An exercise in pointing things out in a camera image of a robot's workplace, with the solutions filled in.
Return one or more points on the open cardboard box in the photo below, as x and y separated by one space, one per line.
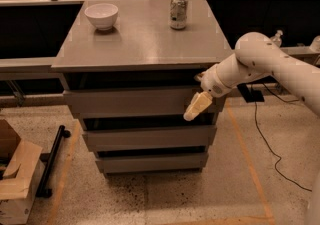
21 175

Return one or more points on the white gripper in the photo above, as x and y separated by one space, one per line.
212 81

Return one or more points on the white ceramic bowl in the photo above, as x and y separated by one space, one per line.
102 16

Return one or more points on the clear sanitizer bottle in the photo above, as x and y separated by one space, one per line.
277 38

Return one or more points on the grey bottom drawer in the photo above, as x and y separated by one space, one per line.
152 163

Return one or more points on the grey middle drawer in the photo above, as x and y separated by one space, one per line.
150 138

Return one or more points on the black table bracket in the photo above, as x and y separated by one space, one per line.
249 94

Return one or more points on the crushed white soda can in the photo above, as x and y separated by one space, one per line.
178 14

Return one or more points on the black metal stand bar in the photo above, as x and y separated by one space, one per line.
48 159

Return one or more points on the grey top drawer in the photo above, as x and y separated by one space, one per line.
130 102

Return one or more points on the grey drawer cabinet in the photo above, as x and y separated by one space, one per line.
142 50

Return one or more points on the grey drawer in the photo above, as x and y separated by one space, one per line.
150 138
130 102
152 163

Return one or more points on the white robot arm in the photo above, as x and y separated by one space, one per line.
256 56

